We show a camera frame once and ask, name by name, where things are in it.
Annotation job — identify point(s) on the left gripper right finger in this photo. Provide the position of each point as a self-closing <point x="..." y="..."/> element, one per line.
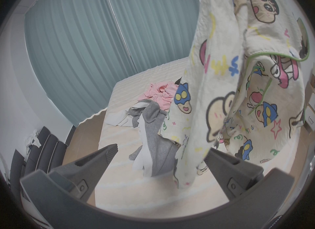
<point x="236" y="173"/>

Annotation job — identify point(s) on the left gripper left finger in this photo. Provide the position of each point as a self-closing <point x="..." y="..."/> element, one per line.
<point x="81" y="171"/>

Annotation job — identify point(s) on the white printed pyjama top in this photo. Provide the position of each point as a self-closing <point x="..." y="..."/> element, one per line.
<point x="216" y="50"/>

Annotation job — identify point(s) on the bed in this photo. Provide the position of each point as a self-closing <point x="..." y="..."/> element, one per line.
<point x="123" y="181"/>

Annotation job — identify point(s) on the black padded chair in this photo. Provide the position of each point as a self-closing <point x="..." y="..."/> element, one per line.
<point x="46" y="146"/>

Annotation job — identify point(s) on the white cloth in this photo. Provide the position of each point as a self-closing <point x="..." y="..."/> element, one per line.
<point x="33" y="140"/>

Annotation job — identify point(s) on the light grey garment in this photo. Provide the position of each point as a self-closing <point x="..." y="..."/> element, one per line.
<point x="157" y="154"/>

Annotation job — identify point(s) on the pale wooden bedside table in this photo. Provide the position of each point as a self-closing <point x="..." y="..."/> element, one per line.
<point x="312" y="107"/>

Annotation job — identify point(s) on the black garment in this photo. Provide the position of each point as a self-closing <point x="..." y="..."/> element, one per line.
<point x="179" y="82"/>

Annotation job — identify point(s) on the pink garment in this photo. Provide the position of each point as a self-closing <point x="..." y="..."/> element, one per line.
<point x="160" y="92"/>

